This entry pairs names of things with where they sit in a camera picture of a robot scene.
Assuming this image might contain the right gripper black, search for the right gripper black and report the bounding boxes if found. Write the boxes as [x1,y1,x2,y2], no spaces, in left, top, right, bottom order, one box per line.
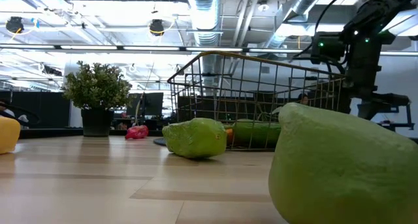
[346,37,411,121]

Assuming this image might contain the green cucumber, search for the green cucumber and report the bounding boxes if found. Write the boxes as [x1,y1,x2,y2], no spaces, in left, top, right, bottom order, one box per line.
[161,117,229,159]
[232,119,281,149]

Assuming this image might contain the wire basket with brass rim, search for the wire basket with brass rim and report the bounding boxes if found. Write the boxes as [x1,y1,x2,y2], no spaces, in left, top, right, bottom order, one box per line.
[167,50,347,152]

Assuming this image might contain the red pepper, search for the red pepper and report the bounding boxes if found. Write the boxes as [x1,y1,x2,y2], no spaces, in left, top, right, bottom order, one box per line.
[124,124,150,140]

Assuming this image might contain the yellow lemon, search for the yellow lemon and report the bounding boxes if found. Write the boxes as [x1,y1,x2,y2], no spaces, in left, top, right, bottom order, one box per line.
[0,116,22,155]

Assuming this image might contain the black monitor stand with desk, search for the black monitor stand with desk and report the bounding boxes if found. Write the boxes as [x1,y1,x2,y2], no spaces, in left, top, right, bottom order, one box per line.
[378,104,415,131]

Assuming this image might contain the green guava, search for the green guava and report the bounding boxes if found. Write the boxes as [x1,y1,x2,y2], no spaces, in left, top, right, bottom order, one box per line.
[268,102,418,224]

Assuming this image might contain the black desk monitors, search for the black desk monitors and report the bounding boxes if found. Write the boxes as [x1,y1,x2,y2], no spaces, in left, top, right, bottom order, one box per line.
[125,92,164,118]

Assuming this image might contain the black ceiling unit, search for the black ceiling unit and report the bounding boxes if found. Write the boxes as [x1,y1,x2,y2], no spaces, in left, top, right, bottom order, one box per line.
[5,16,25,34]
[149,18,165,37]

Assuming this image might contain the long ceiling light strip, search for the long ceiling light strip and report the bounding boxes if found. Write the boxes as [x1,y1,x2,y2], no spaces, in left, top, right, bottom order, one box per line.
[0,44,418,57]

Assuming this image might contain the potted artificial plant black pot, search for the potted artificial plant black pot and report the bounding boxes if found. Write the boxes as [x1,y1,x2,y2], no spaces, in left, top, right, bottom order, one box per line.
[61,60,133,138]

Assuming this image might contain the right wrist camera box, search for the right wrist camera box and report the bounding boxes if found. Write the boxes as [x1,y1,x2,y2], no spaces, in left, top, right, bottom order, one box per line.
[310,31,347,60]

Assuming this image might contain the silver spiral ventilation duct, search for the silver spiral ventilation duct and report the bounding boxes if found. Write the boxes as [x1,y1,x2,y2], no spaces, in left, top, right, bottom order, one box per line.
[185,0,223,88]
[261,0,329,50]

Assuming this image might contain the black office partition wall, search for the black office partition wall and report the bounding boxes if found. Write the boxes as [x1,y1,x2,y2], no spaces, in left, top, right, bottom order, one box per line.
[0,90,71,129]

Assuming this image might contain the black aluminium table frame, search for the black aluminium table frame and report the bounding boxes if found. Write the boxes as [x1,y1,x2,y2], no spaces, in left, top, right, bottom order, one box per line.
[19,128,164,136]

